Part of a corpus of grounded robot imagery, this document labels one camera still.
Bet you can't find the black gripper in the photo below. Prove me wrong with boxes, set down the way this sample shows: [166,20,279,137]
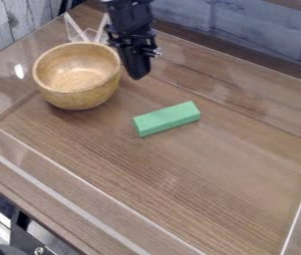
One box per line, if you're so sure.
[101,0,159,80]

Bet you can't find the green stick block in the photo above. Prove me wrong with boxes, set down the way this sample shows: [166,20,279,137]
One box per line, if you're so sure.
[134,101,200,137]

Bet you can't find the wooden bowl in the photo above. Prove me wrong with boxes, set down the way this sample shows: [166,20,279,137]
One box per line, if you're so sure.
[32,42,121,111]

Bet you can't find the clear acrylic corner bracket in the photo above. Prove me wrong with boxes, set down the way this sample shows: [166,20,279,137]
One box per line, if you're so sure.
[64,13,111,45]

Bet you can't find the clear acrylic front wall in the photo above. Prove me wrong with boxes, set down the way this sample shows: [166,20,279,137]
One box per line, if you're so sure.
[0,128,206,255]

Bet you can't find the black table leg bracket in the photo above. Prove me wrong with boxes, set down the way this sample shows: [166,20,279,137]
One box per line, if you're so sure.
[9,210,56,255]

